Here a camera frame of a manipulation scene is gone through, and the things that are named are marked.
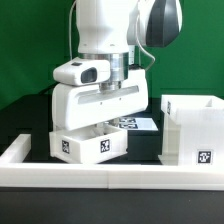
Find white drawer cabinet frame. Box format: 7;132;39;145
158;95;224;166

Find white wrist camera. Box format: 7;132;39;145
53;58;110;86

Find white cable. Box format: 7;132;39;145
134;0;156;72

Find white front drawer box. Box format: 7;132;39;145
49;125;128;164

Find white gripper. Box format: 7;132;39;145
52;69;148;130

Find black cable bundle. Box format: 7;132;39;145
39;83;57;96

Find white L-shaped fence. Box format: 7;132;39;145
0;134;224;191

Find marker sheet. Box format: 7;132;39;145
118;117;158;131

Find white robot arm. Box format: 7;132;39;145
52;0;182;130

